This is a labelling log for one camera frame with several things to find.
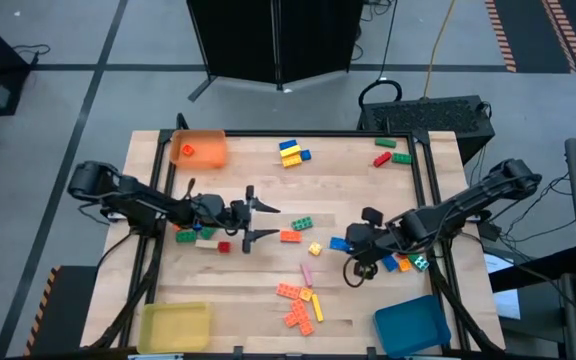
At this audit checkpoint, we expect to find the black aluminium table frame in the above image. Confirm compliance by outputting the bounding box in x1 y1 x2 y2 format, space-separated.
80 112 507 360

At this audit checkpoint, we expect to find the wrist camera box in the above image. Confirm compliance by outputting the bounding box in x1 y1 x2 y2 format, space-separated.
361 206 385 227
200 193 225 216

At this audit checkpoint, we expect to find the red rectangular block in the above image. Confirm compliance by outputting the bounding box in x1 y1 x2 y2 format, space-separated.
372 150 394 169

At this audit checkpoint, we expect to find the black folding partition screen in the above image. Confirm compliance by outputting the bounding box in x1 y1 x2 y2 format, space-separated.
185 0 365 104

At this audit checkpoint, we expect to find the black cable loop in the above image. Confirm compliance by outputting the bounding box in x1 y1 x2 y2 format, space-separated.
357 78 404 109

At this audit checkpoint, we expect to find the pink long block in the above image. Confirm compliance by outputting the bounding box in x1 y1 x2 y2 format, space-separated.
299 262 315 289

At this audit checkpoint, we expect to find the teal rectangular block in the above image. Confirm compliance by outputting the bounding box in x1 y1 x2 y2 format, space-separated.
408 253 431 273

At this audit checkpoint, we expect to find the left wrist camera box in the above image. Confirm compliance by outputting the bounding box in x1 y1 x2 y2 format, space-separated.
200 193 225 216

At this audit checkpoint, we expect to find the black computer case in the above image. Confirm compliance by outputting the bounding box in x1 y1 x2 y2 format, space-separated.
356 94 497 165

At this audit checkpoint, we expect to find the blue plastic bin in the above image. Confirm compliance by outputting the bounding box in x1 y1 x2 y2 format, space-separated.
372 294 453 360

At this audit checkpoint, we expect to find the yellow cable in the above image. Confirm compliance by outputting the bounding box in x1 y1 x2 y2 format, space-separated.
421 0 458 100

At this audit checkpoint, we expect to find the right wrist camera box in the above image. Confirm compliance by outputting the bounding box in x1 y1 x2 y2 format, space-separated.
361 206 385 227

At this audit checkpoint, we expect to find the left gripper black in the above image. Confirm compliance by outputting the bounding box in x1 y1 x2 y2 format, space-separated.
187 185 282 254

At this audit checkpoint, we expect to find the black mat with hazard stripes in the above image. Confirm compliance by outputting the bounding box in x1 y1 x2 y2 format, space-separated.
22 264 100 357

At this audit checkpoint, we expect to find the white paper sheet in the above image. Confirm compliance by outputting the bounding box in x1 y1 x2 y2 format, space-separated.
482 252 522 321

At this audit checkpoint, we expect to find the orange translucent plastic bin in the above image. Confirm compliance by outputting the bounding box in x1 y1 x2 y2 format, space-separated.
169 129 230 171

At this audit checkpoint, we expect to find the yellow translucent plastic bin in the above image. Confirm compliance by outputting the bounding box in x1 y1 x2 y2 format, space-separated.
136 300 213 356

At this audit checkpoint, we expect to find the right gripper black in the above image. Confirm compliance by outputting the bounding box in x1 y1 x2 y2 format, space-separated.
346 223 404 282

